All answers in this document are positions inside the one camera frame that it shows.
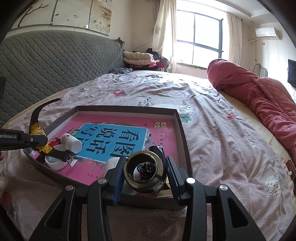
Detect pink patterned bed sheet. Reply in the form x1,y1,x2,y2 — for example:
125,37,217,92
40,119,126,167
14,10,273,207
1,71,295,240

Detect white air conditioner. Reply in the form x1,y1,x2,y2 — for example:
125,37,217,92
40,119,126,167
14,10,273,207
255,27,280,40

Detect white plastic jar lid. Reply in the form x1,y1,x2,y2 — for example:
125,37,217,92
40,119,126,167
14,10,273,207
45,145,75,171

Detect white earbuds case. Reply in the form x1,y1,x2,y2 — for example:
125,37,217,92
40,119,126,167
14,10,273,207
104,157,120,176

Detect red quilted duvet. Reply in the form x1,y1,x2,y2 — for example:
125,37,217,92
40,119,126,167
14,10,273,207
207,59,295,160

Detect black and gold lipstick box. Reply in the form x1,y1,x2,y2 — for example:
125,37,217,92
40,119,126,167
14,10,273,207
149,146,166,164

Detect window with dark frame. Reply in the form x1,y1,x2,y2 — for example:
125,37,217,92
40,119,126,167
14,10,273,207
176,10,223,68

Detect folded clothes pile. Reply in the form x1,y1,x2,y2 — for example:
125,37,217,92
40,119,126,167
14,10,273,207
122,48,168,72

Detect cream curtain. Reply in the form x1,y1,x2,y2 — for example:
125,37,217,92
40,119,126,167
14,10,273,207
152,0,177,73

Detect black flat television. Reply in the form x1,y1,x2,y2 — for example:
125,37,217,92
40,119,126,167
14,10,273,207
287,59,296,87

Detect white pill bottle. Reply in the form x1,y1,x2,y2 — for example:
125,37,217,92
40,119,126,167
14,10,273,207
61,133,82,154

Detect black and yellow wristwatch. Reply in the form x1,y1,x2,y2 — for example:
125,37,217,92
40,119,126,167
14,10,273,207
29,98,75,164

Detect silver metal door knob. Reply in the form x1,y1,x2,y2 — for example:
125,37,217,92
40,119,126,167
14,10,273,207
123,150,167,194

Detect white metal chair frame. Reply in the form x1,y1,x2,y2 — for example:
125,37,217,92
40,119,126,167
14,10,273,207
253,63,268,77

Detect floral wall painting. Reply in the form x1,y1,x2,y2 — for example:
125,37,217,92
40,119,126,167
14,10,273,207
12,0,113,36

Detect grey quilted headboard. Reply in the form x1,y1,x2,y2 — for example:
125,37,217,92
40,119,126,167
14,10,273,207
1,30,125,126

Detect pink and blue book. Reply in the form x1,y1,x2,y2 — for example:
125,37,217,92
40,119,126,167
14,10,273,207
32,113,180,197

